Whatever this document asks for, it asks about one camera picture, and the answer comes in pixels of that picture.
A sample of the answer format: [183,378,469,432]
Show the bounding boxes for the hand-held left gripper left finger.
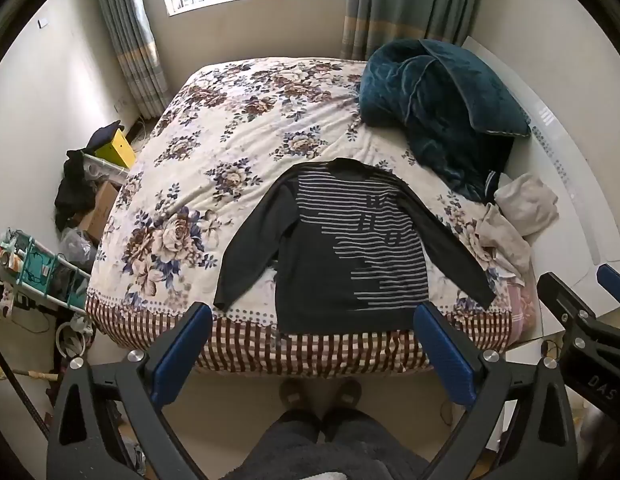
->
[46,302,213,480]

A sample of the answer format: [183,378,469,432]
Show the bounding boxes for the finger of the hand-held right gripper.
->
[536,272,599,335]
[596,263,620,311]

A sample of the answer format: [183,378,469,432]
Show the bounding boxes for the grey-green curtain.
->
[89,0,171,121]
[340,0,486,61]

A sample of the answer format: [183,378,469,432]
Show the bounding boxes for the pink bedsheet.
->
[505,277,541,343]

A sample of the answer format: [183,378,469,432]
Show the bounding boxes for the cardboard box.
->
[80,180,122,244]

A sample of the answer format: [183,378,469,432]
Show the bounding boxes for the beige garment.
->
[474,172,560,281]

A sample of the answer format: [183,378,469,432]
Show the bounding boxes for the person's legs in grey pants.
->
[234,406,443,480]

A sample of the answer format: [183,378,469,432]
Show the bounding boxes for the grey slipper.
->
[279,378,322,412]
[335,378,364,407]

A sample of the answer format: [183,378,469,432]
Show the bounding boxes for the teal wire rack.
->
[4,230,91,313]

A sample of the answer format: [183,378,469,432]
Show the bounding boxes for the white headboard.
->
[460,35,620,346]

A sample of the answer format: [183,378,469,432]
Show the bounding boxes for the teal plush blanket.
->
[358,38,533,205]

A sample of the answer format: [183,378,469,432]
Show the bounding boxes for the floral bedspread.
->
[84,57,528,375]

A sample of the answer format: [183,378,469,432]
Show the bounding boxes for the black cloth pile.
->
[54,149,98,233]

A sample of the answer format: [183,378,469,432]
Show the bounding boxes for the dark striped long-sleeve sweater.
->
[213,157,497,336]

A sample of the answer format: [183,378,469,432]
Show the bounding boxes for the yellow box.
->
[94,128,137,170]

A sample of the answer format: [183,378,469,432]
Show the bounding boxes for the clear plastic bag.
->
[59,226,98,273]

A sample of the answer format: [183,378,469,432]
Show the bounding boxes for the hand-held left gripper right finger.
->
[412,302,579,480]

